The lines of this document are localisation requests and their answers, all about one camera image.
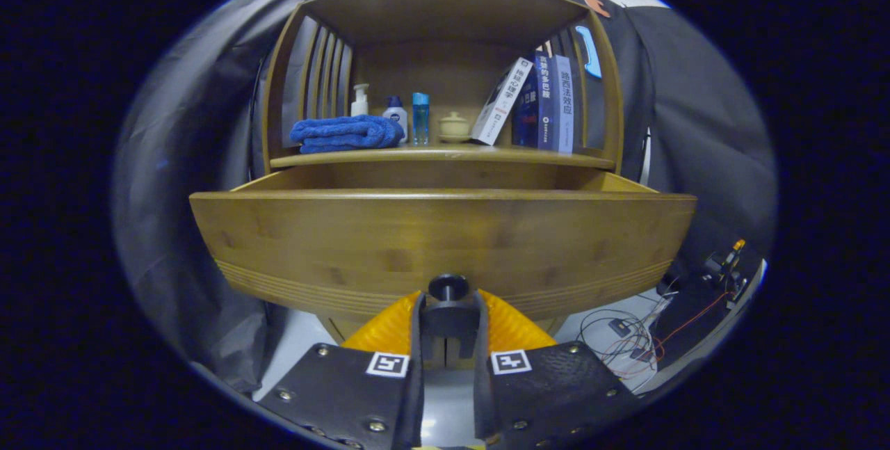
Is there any black device with orange tip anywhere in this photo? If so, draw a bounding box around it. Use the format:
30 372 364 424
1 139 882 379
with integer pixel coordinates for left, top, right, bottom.
657 239 766 367

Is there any wooden drawer with black knob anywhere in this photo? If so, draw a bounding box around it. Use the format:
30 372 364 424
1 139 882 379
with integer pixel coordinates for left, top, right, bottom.
189 161 698 322

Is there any black floor cable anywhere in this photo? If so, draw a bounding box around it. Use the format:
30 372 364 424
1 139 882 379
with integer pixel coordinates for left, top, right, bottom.
577 307 658 367

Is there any wooden cabinet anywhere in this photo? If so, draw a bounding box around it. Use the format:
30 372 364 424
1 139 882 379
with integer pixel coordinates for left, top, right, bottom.
261 0 625 339

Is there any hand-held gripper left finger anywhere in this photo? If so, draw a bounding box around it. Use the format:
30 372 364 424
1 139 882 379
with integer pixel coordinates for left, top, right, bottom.
256 290 426 450

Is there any white book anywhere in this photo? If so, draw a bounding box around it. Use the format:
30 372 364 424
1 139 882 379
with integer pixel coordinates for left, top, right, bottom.
471 57 534 147

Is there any red cable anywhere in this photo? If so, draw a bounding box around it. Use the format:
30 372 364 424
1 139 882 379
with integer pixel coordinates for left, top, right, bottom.
612 290 731 378

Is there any wooden countertop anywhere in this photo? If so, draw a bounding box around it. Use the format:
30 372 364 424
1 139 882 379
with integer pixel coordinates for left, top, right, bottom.
270 143 616 170

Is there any pale blue book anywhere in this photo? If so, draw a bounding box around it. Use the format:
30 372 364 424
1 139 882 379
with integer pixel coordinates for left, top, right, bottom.
553 55 576 154

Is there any dark blue book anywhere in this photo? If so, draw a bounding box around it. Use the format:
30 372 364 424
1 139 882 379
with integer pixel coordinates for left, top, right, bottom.
511 51 557 152

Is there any cream lidded teacup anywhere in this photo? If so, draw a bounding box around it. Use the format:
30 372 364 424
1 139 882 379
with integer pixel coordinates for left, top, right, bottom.
438 111 472 143

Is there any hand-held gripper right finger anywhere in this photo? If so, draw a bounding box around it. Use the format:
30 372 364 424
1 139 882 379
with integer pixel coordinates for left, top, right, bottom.
473 289 642 449

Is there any blue glass bottle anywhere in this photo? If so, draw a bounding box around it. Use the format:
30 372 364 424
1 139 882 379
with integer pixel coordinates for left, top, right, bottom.
412 93 430 146

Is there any blue folded towel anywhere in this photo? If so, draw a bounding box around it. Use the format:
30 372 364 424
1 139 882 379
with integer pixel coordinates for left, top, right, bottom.
289 115 405 154

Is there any white bottle with blue cap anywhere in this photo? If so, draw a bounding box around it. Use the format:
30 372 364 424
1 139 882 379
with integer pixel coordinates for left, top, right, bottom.
382 95 409 143

